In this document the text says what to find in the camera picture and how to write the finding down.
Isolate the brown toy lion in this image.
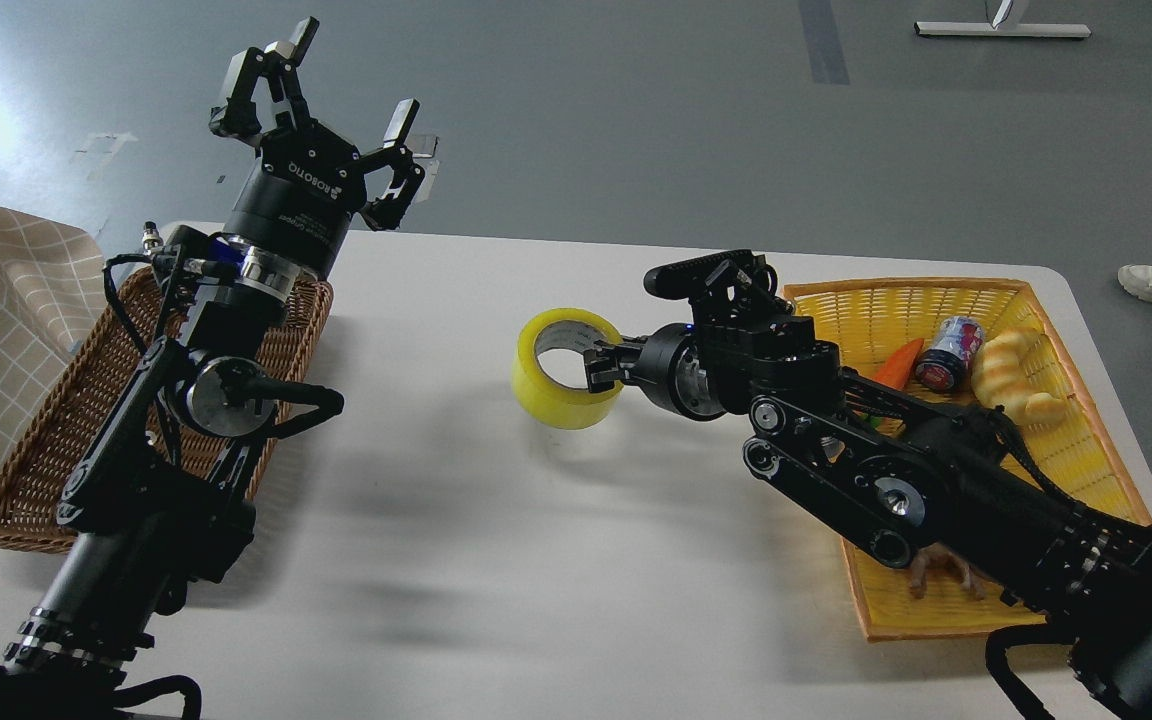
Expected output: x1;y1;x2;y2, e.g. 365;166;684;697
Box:
908;545;987;601

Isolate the orange toy carrot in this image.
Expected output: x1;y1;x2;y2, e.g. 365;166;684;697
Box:
861;338;925;391

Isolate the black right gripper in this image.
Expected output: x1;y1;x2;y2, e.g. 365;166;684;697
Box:
584;331;702;419

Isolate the white stand base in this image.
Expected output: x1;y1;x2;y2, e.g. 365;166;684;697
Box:
914;1;1092;41

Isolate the yellow tape roll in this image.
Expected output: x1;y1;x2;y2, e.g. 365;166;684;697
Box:
509;306;623;430

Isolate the toy croissant bread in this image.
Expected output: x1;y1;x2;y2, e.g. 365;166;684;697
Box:
970;327;1066;427

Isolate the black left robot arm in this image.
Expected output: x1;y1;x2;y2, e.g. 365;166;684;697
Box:
0;17;425;719

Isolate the brown wicker basket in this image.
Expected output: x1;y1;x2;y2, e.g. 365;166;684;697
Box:
0;276;334;553

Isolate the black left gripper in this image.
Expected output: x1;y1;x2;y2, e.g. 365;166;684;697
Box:
209;16;427;285

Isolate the small soda can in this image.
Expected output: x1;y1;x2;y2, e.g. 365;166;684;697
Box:
914;314;986;393

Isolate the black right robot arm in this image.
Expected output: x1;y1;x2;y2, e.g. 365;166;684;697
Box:
582;250;1152;719

